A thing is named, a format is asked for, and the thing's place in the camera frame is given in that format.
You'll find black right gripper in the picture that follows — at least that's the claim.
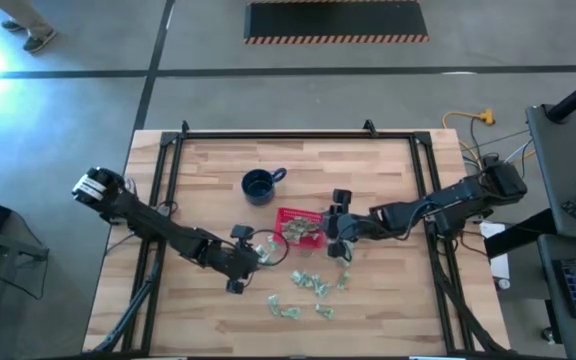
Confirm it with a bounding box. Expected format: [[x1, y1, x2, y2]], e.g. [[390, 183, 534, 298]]
[[321, 188, 372, 260]]

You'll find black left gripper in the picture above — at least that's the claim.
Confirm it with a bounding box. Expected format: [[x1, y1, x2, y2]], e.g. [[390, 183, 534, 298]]
[[202, 224, 263, 295]]

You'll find red slotted plastic basket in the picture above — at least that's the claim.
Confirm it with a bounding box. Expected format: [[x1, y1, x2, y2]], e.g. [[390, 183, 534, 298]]
[[273, 207, 327, 250]]

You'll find dark blue mug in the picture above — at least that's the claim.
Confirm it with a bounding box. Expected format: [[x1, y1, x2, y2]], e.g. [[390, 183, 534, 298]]
[[240, 167, 288, 207]]

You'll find white paper sheet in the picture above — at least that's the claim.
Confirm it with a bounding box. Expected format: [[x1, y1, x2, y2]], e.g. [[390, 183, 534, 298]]
[[478, 221, 512, 281]]

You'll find black desk leg bar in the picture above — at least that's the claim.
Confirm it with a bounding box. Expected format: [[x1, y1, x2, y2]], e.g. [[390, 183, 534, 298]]
[[482, 207, 559, 260]]

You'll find black hazard-striped floor mat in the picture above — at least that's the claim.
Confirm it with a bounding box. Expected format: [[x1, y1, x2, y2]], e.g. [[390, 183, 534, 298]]
[[243, 0, 430, 45]]

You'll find black desk with pole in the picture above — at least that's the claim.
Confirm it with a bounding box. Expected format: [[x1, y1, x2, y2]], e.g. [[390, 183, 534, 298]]
[[525, 103, 576, 240]]

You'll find person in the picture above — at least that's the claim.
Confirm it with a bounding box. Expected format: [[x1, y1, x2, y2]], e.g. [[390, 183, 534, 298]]
[[0, 0, 59, 55]]

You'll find black aluminium table frame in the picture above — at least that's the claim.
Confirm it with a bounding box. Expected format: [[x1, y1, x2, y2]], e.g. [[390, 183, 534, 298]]
[[83, 129, 512, 355]]

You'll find yellow extension cord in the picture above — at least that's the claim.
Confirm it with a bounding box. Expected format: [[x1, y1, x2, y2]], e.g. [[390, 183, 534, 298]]
[[441, 108, 497, 166]]

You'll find white cable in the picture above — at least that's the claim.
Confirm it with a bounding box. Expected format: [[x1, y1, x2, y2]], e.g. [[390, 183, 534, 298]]
[[497, 137, 534, 169]]

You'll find black cart frame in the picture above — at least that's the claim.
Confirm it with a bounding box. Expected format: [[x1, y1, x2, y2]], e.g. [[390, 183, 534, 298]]
[[0, 219, 52, 360]]

